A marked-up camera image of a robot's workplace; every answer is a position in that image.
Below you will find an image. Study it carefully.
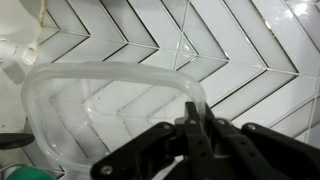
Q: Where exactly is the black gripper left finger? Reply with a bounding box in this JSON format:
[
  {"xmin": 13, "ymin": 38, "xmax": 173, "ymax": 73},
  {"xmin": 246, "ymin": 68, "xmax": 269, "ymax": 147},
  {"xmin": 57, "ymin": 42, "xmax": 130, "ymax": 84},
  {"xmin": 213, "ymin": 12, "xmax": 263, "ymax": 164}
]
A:
[{"xmin": 90, "ymin": 102, "xmax": 214, "ymax": 180}]

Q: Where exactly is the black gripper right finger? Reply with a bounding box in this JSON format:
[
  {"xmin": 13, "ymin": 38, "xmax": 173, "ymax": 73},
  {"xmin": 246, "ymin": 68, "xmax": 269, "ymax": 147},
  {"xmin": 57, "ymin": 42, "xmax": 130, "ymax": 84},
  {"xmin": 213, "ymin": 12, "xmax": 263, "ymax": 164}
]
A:
[{"xmin": 205, "ymin": 106, "xmax": 320, "ymax": 180}]

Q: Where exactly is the transparent plastic lunch box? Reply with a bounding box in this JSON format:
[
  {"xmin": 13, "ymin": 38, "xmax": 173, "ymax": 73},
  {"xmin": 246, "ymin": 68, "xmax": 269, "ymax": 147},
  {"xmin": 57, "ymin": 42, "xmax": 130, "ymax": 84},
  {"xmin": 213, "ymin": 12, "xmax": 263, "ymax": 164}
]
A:
[{"xmin": 21, "ymin": 61, "xmax": 206, "ymax": 173}]

